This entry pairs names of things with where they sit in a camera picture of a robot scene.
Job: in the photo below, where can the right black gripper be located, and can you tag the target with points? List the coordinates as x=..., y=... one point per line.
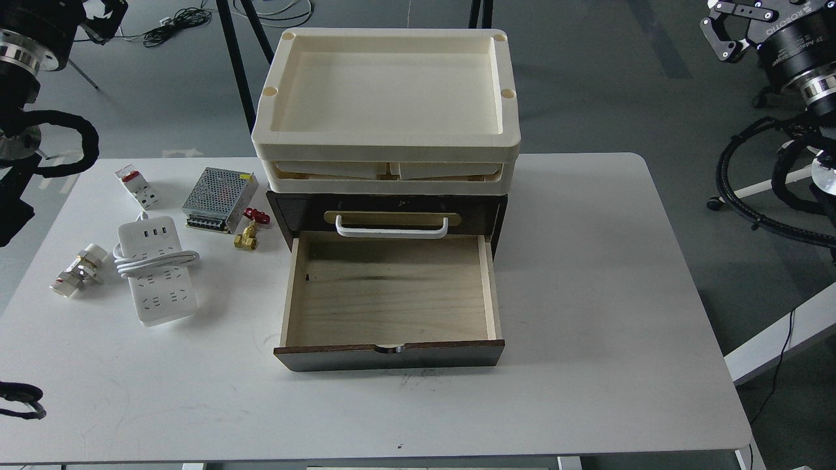
x=764, y=19

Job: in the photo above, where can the white power strip with cable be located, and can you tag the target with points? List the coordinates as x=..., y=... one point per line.
x=150, y=257

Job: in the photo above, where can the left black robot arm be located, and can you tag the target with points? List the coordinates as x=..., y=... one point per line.
x=38, y=36

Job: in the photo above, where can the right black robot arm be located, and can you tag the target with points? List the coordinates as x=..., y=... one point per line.
x=795, y=43

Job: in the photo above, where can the white rolling stand base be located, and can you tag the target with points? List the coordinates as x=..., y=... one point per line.
x=717, y=202

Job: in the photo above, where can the cream plastic top tray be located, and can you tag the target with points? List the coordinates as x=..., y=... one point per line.
x=386, y=95

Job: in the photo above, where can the open wooden drawer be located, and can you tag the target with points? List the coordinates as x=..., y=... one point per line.
x=354, y=304

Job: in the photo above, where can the silver metal power supply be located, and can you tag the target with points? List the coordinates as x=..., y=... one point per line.
x=217, y=201

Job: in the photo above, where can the white red circuit breaker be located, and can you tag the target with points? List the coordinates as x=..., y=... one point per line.
x=138, y=186

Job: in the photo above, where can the white drawer handle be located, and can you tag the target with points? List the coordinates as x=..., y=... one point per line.
x=392, y=233

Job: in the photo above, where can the brass valve red handle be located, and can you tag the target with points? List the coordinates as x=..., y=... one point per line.
x=247, y=240

